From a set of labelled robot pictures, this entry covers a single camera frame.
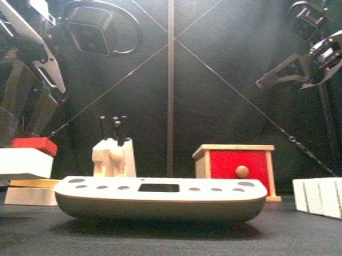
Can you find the red topped sushi toy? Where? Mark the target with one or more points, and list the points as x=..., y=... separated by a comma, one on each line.
x=27, y=161

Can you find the red drawer with wooden knob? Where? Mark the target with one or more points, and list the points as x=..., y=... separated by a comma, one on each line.
x=232, y=163

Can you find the wooden drawer cabinet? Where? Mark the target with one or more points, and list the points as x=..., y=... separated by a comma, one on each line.
x=201, y=165

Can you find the white wooden knife block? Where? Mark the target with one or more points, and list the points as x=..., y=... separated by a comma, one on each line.
x=128, y=160

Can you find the white block at left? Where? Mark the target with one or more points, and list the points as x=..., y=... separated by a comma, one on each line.
x=31, y=195

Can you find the white slatted crate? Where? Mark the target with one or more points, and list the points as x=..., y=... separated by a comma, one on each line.
x=319, y=196

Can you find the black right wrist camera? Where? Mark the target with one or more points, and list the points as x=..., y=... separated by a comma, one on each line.
x=308, y=20

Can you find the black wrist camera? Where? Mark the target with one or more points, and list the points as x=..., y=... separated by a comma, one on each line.
x=308, y=20
x=90, y=30

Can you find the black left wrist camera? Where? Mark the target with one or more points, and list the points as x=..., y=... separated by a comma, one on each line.
x=90, y=30

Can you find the grey vertical frame pole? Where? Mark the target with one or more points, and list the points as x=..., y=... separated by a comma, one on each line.
x=170, y=100

